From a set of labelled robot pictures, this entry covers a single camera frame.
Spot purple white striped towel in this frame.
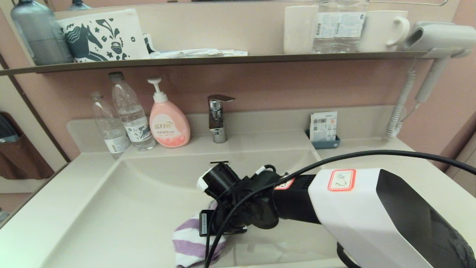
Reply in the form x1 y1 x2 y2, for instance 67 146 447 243
172 200 228 268

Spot chrome faucet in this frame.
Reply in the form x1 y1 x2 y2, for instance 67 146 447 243
208 94 236 144

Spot beige sink basin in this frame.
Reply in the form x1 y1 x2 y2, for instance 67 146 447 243
41 147 383 268

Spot pink soap pump bottle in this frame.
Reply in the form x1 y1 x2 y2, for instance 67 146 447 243
147 77 191 149

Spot tall clear water bottle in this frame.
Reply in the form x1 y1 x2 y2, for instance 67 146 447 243
108 71 157 151

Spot small clear water bottle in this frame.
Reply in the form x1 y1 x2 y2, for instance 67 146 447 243
90 92 131 160

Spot blue plastic tray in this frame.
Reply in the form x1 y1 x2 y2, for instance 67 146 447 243
306 129 341 150

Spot flat white plastic packets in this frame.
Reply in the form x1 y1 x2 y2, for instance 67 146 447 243
150 48 248 59

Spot horse print white pouch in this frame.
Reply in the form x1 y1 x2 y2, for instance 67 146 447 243
58 8 150 63

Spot large grey plastic bottle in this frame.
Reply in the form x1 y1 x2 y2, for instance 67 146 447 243
11 0 74 66

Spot white hair dryer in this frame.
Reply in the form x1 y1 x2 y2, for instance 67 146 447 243
403 20 476 105

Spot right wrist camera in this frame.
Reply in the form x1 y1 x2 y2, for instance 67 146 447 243
196 172 210 193

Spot brown wall shelf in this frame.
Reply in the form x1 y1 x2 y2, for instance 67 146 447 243
0 51 428 77

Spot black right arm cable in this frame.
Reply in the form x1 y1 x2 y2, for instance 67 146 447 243
204 150 476 268

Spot white cup without handle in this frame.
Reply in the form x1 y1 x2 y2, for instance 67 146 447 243
283 5 319 55

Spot white coiled dryer cord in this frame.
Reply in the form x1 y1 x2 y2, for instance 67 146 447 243
386 60 422 140

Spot white mug with handle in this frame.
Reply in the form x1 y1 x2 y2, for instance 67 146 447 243
358 10 410 52

